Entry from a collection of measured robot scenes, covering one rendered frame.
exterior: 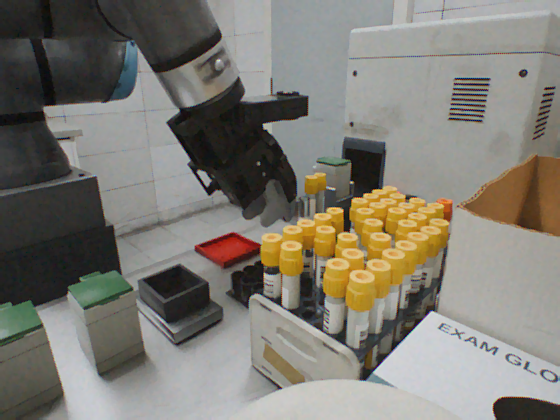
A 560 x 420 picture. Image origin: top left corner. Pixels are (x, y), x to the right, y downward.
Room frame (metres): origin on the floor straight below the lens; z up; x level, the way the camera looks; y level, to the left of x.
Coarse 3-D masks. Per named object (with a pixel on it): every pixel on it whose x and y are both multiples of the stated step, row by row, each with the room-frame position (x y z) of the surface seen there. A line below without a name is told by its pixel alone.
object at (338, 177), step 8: (312, 168) 0.54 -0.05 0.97; (320, 168) 0.52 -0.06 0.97; (328, 168) 0.51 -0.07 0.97; (336, 168) 0.51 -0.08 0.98; (344, 168) 0.52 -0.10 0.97; (328, 176) 0.51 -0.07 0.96; (336, 176) 0.51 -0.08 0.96; (344, 176) 0.52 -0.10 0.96; (328, 184) 0.51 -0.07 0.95; (336, 184) 0.51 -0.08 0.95; (344, 184) 0.52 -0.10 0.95; (344, 192) 0.52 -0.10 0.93; (336, 200) 0.51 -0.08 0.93
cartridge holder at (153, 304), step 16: (160, 272) 0.32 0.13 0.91; (176, 272) 0.33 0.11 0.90; (192, 272) 0.32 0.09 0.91; (144, 288) 0.30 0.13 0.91; (160, 288) 0.32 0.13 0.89; (176, 288) 0.32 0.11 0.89; (192, 288) 0.29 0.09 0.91; (208, 288) 0.30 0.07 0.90; (144, 304) 0.30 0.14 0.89; (160, 304) 0.27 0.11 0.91; (176, 304) 0.28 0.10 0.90; (192, 304) 0.29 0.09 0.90; (208, 304) 0.30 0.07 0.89; (160, 320) 0.27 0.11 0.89; (176, 320) 0.27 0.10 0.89; (192, 320) 0.27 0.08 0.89; (208, 320) 0.28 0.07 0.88; (176, 336) 0.26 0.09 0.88
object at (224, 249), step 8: (232, 232) 0.48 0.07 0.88; (216, 240) 0.46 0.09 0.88; (224, 240) 0.47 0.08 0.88; (232, 240) 0.47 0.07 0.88; (240, 240) 0.47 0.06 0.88; (248, 240) 0.46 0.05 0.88; (200, 248) 0.43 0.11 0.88; (208, 248) 0.44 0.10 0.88; (216, 248) 0.44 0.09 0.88; (224, 248) 0.44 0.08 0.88; (232, 248) 0.44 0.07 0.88; (240, 248) 0.44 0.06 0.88; (248, 248) 0.44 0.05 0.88; (256, 248) 0.43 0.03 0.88; (208, 256) 0.42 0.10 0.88; (216, 256) 0.41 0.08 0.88; (224, 256) 0.42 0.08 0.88; (232, 256) 0.41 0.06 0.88; (240, 256) 0.41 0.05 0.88; (248, 256) 0.42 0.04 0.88; (224, 264) 0.39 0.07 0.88
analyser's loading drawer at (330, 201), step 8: (352, 184) 0.53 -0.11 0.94; (360, 184) 0.63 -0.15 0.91; (328, 192) 0.51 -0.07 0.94; (336, 192) 0.50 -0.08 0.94; (352, 192) 0.53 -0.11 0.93; (360, 192) 0.58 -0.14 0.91; (368, 192) 0.58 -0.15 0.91; (296, 200) 0.48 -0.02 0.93; (328, 200) 0.51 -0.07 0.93; (344, 200) 0.52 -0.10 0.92; (296, 208) 0.48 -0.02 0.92; (344, 208) 0.51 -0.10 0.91; (296, 216) 0.48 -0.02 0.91; (296, 224) 0.48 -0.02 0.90
